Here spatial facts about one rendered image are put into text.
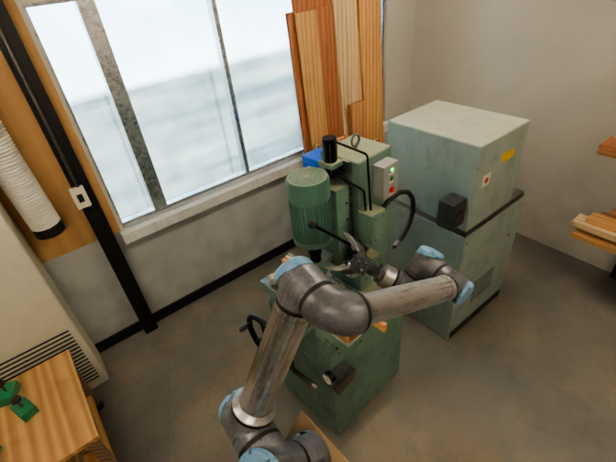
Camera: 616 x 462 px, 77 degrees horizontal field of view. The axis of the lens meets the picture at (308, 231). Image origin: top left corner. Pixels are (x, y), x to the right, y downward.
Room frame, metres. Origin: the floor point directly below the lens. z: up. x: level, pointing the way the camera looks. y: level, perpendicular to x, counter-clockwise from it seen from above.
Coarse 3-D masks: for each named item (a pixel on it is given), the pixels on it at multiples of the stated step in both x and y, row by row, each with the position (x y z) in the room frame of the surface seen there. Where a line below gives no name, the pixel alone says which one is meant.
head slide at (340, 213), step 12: (336, 180) 1.47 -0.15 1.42; (336, 192) 1.37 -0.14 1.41; (348, 192) 1.42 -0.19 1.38; (336, 204) 1.37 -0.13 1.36; (348, 204) 1.42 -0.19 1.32; (336, 216) 1.37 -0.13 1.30; (348, 216) 1.41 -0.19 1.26; (336, 228) 1.37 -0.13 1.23; (348, 228) 1.41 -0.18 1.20; (336, 240) 1.38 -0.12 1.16; (336, 252) 1.38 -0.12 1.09; (348, 252) 1.41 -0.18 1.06; (336, 264) 1.38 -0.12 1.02
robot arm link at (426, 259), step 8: (424, 248) 1.05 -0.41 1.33; (432, 248) 1.08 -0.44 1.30; (416, 256) 1.05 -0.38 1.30; (424, 256) 1.03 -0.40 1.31; (432, 256) 1.02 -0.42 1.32; (440, 256) 1.02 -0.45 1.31; (408, 264) 1.06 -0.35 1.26; (416, 264) 1.03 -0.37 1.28; (424, 264) 1.01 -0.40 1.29; (432, 264) 1.00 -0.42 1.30; (440, 264) 0.99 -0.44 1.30; (408, 272) 1.03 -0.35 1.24; (416, 272) 1.01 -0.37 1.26; (424, 272) 1.00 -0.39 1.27; (432, 272) 0.98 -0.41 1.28; (416, 280) 1.00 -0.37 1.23
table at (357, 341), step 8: (272, 272) 1.51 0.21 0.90; (264, 280) 1.46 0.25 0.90; (264, 288) 1.44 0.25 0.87; (272, 288) 1.40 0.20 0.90; (272, 296) 1.39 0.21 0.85; (312, 328) 1.16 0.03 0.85; (376, 328) 1.12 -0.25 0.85; (328, 336) 1.09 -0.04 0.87; (336, 336) 1.06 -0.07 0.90; (360, 336) 1.05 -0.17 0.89; (368, 336) 1.08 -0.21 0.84; (336, 344) 1.05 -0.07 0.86; (344, 344) 1.02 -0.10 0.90; (352, 344) 1.02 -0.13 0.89; (360, 344) 1.05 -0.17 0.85
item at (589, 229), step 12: (600, 144) 2.05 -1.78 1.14; (612, 144) 2.03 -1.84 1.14; (612, 156) 2.03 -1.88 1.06; (588, 216) 2.02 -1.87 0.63; (600, 216) 2.01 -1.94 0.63; (612, 216) 2.02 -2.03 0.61; (588, 228) 1.94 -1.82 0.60; (600, 228) 1.91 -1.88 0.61; (612, 228) 1.87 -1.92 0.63; (588, 240) 1.91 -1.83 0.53; (600, 240) 1.88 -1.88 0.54; (612, 240) 1.82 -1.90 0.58; (612, 252) 1.79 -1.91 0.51; (612, 276) 2.04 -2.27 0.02
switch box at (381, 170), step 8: (384, 160) 1.48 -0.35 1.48; (392, 160) 1.47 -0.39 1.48; (376, 168) 1.44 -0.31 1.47; (384, 168) 1.41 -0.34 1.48; (376, 176) 1.44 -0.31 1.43; (384, 176) 1.41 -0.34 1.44; (376, 184) 1.44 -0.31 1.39; (384, 184) 1.41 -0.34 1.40; (392, 184) 1.45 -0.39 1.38; (376, 192) 1.44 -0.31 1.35; (384, 192) 1.41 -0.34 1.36; (384, 200) 1.41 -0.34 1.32
